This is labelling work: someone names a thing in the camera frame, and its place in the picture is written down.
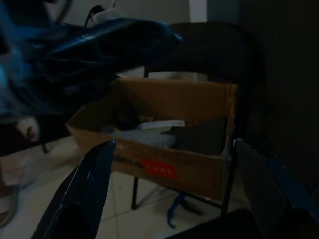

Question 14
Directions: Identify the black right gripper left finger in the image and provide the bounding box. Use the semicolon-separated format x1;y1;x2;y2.
31;140;116;239

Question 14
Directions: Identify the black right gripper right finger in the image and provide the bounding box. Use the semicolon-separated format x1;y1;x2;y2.
232;138;319;239

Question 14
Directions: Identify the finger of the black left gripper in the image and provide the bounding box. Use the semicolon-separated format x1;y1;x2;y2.
79;20;184;60
49;61;142;114

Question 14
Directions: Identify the white round printed container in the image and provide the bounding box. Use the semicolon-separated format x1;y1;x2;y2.
15;117;40;142

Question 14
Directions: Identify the white flat item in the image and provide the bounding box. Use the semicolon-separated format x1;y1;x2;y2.
138;119;185;132

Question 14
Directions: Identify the black chair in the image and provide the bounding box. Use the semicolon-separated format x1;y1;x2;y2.
131;21;265;218

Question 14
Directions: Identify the cardboard box with red label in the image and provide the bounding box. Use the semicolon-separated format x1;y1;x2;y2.
66;77;239;201

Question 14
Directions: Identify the dark grey panel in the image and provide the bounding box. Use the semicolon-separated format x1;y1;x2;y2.
170;117;228;155

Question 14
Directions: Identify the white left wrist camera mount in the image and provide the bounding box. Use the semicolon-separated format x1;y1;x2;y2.
94;6;119;22

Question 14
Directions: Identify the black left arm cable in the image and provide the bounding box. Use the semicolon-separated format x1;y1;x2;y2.
83;3;102;27

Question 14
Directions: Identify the blue strap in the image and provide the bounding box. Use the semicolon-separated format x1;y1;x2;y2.
166;193;185;229

